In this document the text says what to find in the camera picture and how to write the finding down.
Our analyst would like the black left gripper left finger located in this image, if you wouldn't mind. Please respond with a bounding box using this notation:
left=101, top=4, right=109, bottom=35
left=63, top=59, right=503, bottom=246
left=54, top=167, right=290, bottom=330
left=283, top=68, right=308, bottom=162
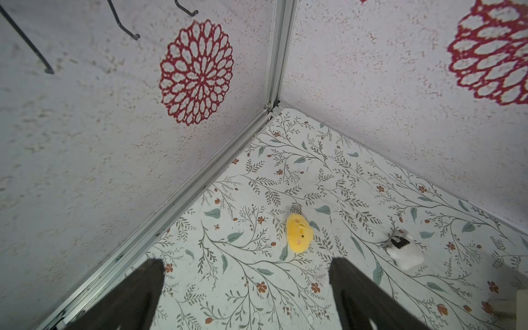
left=66, top=258, right=165, bottom=330

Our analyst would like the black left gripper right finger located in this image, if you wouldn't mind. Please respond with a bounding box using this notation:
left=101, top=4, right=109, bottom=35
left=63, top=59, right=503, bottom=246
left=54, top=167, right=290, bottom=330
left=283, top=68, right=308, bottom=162
left=329, top=257, right=428, bottom=330

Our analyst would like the white and black plush toy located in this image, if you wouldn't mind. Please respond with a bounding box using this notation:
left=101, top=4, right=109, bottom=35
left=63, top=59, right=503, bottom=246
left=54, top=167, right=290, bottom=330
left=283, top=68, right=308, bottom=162
left=385, top=235, right=424, bottom=271

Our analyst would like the black wire wall rack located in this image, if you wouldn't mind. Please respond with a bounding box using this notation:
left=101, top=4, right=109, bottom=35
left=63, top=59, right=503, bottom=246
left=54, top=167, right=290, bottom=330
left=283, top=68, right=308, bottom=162
left=1, top=0, right=199, bottom=75

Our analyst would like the white two-tier shelf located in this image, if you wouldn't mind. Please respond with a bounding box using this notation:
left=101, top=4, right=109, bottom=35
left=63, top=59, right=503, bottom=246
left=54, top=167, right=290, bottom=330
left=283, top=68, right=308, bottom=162
left=486, top=288, right=528, bottom=330

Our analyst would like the yellow chick plush toy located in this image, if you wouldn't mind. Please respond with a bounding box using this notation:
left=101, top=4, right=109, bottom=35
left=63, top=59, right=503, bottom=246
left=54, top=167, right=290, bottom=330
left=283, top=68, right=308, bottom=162
left=286, top=214, right=314, bottom=254

